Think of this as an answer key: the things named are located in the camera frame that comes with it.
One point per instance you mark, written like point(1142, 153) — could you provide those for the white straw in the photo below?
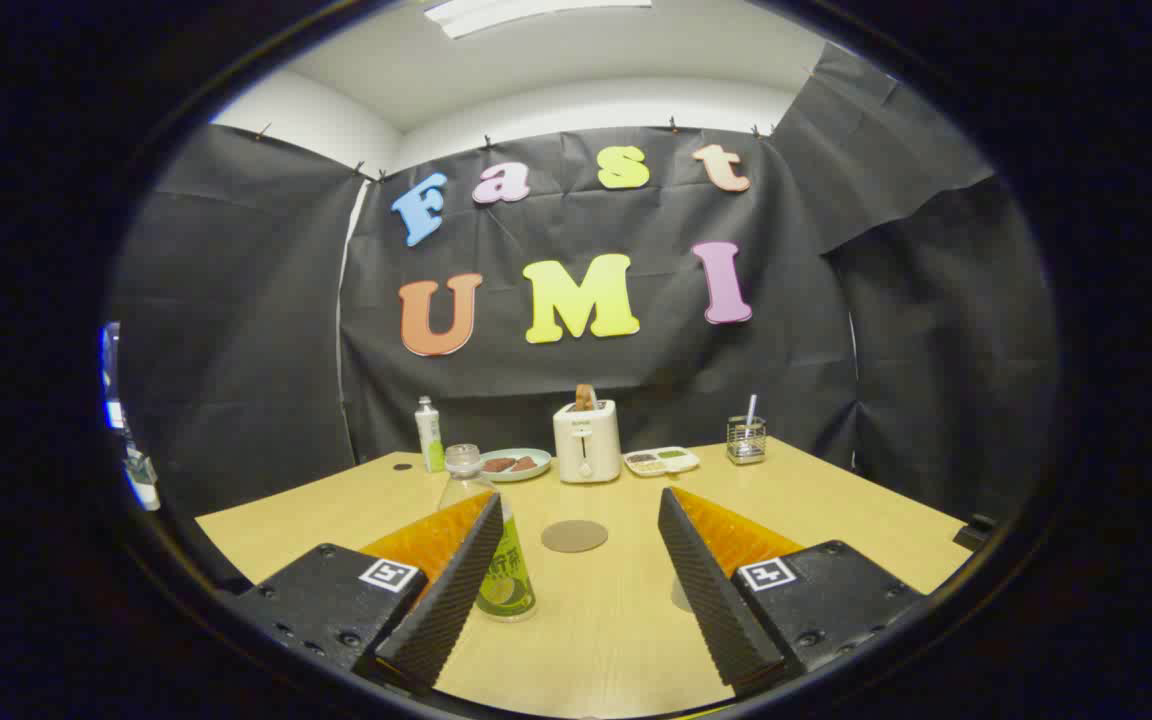
point(752, 408)

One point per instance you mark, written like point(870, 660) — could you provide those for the toasted bread slice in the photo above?
point(586, 397)

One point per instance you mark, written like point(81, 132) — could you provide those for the white cup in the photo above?
point(681, 596)

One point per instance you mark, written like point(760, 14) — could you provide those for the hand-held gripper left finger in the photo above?
point(451, 590)

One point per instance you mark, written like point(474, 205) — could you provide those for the white divided snack tray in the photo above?
point(661, 470)

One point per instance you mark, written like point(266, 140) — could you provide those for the pale green plate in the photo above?
point(498, 476)

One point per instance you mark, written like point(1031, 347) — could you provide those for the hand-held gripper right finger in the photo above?
point(711, 590)

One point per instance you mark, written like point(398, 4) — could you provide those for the wooden table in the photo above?
point(586, 630)

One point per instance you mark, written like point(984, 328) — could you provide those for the round brown coaster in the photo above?
point(574, 536)

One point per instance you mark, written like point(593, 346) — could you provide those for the white toaster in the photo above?
point(586, 445)

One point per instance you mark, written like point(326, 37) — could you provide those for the green label juice bottle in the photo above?
point(511, 585)

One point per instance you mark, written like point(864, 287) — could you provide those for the small black box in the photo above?
point(976, 532)

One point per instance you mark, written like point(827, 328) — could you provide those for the small white green bottle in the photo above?
point(429, 435)

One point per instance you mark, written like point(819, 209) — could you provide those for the brown meat piece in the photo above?
point(498, 465)
point(525, 463)

